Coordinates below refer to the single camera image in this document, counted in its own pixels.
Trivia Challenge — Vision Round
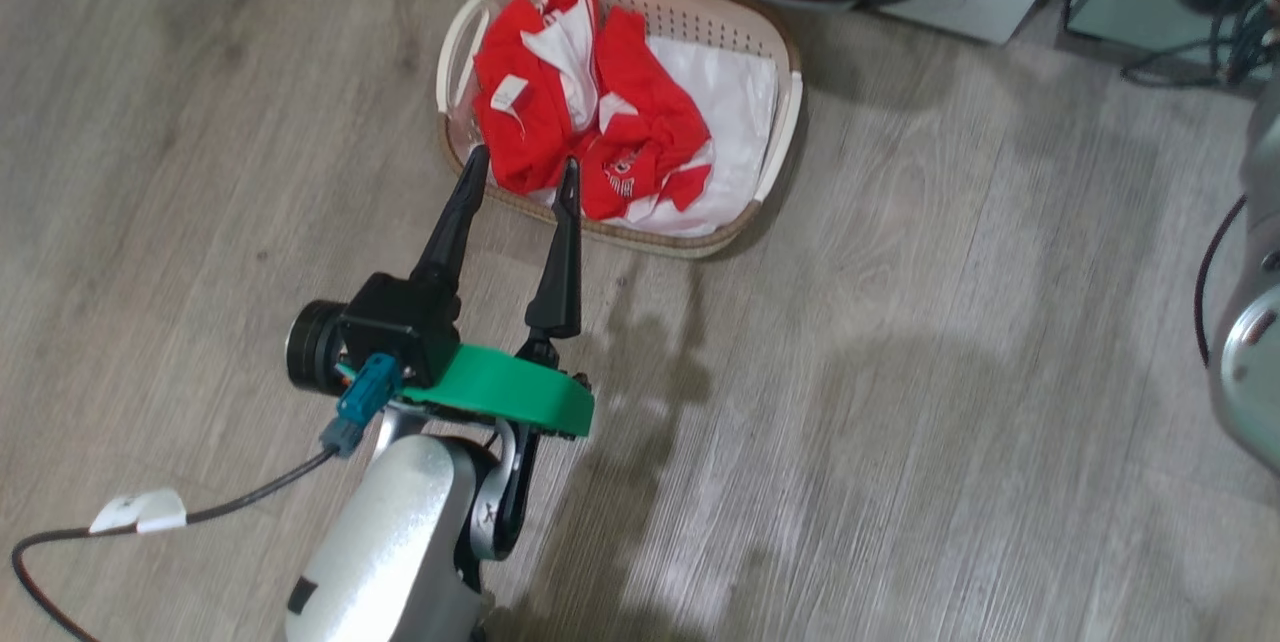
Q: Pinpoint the black cable with teal plug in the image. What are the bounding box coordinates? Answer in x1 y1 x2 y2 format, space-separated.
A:
12 354 403 642

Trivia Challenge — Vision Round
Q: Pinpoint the cream perforated laundry basket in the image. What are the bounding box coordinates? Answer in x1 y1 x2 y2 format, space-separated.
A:
436 0 804 260

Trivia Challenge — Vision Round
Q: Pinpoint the white cable label tag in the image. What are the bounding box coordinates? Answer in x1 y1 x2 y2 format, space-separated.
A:
88 488 188 535

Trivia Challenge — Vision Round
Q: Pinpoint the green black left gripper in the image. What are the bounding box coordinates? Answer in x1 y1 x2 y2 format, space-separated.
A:
400 144 597 439

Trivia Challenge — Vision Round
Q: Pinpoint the black cable bundle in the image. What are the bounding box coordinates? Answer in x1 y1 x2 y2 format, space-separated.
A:
1119 0 1280 89

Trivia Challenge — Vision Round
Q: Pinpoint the red and white jersey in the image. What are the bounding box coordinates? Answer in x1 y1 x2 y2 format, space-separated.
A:
472 0 716 221

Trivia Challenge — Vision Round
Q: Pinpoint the white cloth in basket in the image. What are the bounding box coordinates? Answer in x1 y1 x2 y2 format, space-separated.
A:
530 34 780 238

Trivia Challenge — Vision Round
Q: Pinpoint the thin cable of right arm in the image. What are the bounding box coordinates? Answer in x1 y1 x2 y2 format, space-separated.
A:
1194 194 1249 368

